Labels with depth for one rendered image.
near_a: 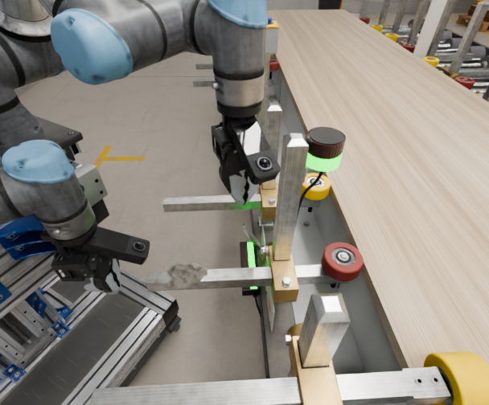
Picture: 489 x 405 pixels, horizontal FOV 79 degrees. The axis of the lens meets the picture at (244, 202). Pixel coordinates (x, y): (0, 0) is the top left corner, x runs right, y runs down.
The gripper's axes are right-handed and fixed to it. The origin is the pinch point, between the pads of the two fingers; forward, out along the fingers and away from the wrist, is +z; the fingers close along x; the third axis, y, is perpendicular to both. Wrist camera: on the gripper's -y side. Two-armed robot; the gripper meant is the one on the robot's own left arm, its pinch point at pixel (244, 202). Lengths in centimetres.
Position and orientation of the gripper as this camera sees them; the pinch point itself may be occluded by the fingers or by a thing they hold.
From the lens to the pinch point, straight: 58.8
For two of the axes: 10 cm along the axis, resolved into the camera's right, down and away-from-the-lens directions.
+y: -3.9, -6.2, 6.8
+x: -9.2, 2.6, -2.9
